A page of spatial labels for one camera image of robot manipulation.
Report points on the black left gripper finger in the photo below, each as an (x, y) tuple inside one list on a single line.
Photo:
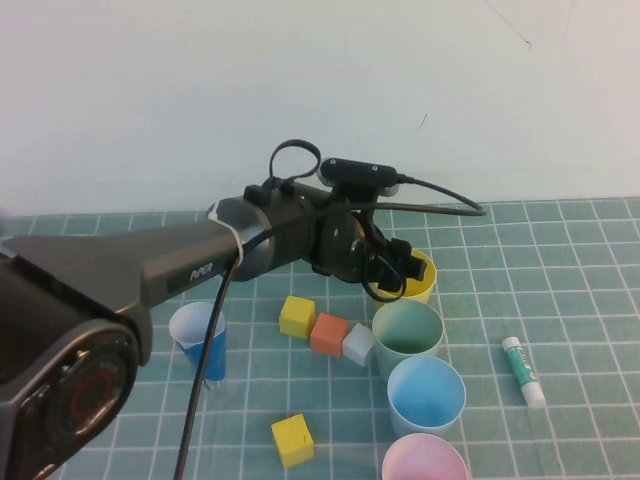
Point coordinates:
[(392, 270), (418, 265)]

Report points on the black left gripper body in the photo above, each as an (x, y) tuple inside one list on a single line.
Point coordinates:
[(345, 245)]

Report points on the yellow plastic cup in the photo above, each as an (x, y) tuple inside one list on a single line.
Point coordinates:
[(422, 295)]

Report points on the light blue plastic cup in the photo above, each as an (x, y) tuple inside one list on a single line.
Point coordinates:
[(425, 390)]

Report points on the pink plastic cup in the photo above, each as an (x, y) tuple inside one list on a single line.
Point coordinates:
[(425, 460)]

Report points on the pale green plastic cup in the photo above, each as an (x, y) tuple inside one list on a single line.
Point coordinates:
[(407, 325)]

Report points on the white cube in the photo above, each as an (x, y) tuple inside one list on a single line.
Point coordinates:
[(357, 345)]

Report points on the plain yellow cube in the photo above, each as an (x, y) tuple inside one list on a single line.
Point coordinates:
[(297, 317)]

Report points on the orange cube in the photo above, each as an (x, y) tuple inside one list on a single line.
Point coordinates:
[(327, 335)]

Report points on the white zip tie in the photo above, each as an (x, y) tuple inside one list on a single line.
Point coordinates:
[(235, 240)]

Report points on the green checked tablecloth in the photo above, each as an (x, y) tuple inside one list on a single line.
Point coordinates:
[(550, 280)]

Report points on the white green glue stick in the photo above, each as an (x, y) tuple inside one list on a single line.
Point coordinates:
[(522, 370)]

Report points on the blue paper cone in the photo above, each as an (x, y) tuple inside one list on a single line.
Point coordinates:
[(187, 325)]

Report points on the yellow cube with small notch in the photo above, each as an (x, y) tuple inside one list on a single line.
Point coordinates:
[(292, 440)]

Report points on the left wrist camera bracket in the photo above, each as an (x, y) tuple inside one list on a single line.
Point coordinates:
[(355, 195)]

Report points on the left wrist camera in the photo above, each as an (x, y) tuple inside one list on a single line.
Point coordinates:
[(357, 170)]

